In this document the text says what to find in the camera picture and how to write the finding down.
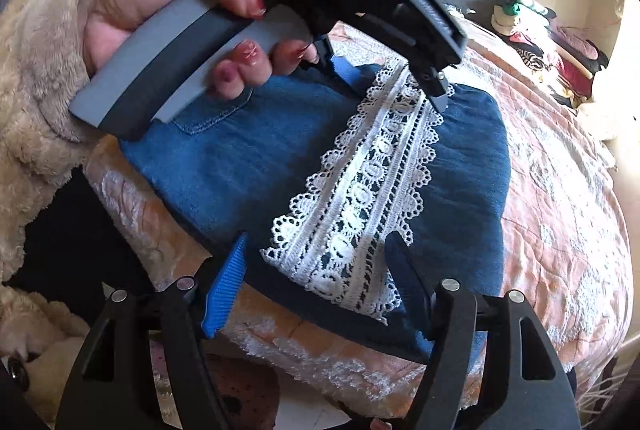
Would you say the blue denim pants lace trim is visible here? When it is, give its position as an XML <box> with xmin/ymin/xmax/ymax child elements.
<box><xmin>120</xmin><ymin>55</ymin><xmax>511</xmax><ymax>366</ymax></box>

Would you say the peach quilted bedspread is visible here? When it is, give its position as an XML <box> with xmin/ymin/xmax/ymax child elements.
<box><xmin>82</xmin><ymin>22</ymin><xmax>633</xmax><ymax>411</ymax></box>

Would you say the pile of folded clothes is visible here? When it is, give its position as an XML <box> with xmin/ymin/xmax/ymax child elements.
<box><xmin>492</xmin><ymin>0</ymin><xmax>611</xmax><ymax>111</ymax></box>

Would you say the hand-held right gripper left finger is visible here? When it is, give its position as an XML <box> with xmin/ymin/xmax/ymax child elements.
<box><xmin>65</xmin><ymin>231</ymin><xmax>251</xmax><ymax>430</ymax></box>

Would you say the white wire rack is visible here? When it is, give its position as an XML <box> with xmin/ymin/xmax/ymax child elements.
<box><xmin>575</xmin><ymin>360</ymin><xmax>632</xmax><ymax>417</ymax></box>

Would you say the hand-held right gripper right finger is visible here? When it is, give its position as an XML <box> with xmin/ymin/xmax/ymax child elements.
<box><xmin>385</xmin><ymin>230</ymin><xmax>583</xmax><ymax>430</ymax></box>

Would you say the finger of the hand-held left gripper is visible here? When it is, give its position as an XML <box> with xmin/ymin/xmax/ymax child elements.
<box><xmin>420</xmin><ymin>67</ymin><xmax>456</xmax><ymax>113</ymax></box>
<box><xmin>305</xmin><ymin>35</ymin><xmax>366</xmax><ymax>98</ymax></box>

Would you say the person's beige fluffy coat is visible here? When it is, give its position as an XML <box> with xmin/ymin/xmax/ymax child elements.
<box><xmin>0</xmin><ymin>285</ymin><xmax>93</xmax><ymax>423</ymax></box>

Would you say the pink polka dot slipper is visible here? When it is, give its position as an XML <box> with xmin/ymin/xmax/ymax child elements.
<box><xmin>207</xmin><ymin>352</ymin><xmax>281</xmax><ymax>430</ymax></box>

